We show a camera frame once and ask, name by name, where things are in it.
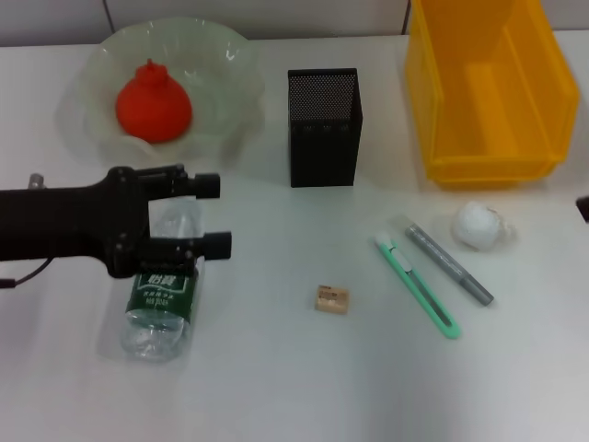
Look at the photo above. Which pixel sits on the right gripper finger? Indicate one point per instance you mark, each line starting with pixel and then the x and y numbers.
pixel 584 208

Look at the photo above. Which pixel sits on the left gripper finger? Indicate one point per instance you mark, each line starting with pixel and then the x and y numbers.
pixel 216 245

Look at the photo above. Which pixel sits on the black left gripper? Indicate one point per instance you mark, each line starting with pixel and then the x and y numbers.
pixel 69 225

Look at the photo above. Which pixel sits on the green utility knife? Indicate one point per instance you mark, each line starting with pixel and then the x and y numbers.
pixel 414 281

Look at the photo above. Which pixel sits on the white paper ball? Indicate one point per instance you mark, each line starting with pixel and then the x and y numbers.
pixel 476 225

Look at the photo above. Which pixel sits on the grey marker pen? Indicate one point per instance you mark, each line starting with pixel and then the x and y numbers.
pixel 448 263

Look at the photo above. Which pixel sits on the red-orange toy fruit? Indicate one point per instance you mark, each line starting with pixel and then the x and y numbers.
pixel 154 106

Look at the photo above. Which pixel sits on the yellow plastic bin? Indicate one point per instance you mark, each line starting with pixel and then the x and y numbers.
pixel 497 115

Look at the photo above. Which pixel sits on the clear water bottle green label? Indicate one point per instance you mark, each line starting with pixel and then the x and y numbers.
pixel 158 294

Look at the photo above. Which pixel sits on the pale green glass fruit plate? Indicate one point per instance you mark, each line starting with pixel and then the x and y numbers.
pixel 216 92

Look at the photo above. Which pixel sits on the black mesh pen holder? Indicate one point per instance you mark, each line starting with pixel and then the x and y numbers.
pixel 322 152

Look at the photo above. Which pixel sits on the beige eraser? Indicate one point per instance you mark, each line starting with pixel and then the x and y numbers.
pixel 332 299

